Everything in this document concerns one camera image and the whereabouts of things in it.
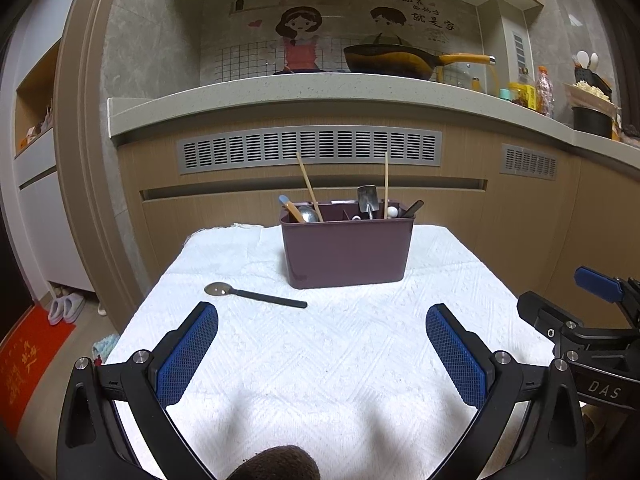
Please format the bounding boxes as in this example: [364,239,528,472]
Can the glass pot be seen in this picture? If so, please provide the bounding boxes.
[437,60,501,96]

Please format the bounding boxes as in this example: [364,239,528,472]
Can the wall shelf niche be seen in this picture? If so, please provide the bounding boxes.
[14,40,62,161]

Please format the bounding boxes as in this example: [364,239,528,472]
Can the clear bottle with red contents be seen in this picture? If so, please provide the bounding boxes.
[536,65,557,117]

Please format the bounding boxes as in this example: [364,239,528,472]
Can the short grey vent grille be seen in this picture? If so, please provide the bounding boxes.
[500,143,559,180]

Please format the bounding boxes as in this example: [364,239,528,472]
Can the red doormat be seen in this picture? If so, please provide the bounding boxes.
[0,305,77,441]

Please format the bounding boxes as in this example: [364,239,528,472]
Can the grey wall outlet panel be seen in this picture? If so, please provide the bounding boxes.
[511,31,529,68]

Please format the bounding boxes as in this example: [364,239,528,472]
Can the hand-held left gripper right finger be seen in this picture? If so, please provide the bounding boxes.
[426,302,587,480]

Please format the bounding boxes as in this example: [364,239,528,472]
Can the black pan with yellow handle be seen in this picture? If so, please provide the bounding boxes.
[342,44,497,81]

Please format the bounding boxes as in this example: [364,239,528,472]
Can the purple plastic utensil caddy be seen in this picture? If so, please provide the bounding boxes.
[280,201,417,290]

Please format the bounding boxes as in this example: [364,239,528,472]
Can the white storage cabinet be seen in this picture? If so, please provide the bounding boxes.
[0,25,98,296]

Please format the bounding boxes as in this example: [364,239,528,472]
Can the black utensil rack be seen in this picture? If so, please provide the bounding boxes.
[575,67,613,101]

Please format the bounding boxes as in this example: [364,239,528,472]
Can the long grey vent grille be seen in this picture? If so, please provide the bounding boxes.
[175,130,444,176]

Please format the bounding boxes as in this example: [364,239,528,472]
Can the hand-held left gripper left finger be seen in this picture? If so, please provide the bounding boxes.
[56,301,220,480]

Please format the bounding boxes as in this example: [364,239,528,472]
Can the white textured tablecloth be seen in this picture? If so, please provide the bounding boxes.
[102,223,576,480]

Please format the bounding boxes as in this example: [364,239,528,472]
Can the shovel shaped metal spoon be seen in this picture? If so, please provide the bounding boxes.
[356,185,379,221]

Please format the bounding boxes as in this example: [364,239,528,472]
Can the yellow jar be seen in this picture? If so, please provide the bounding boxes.
[509,82,537,111]

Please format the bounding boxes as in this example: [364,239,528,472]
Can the teal fluffy cloth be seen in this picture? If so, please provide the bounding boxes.
[91,335,121,367]

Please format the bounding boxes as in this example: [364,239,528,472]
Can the black pot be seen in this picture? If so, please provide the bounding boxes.
[571,106,614,138]

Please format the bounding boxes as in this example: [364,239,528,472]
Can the cartoon wall sticker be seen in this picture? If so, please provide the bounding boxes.
[200,0,483,83]

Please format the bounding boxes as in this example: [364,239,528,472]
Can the blue spatula with wooden handle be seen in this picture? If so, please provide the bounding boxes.
[278,195,307,224]

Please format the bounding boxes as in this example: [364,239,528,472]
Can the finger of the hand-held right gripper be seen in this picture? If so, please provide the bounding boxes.
[517,291,584,356]
[574,266,626,304]

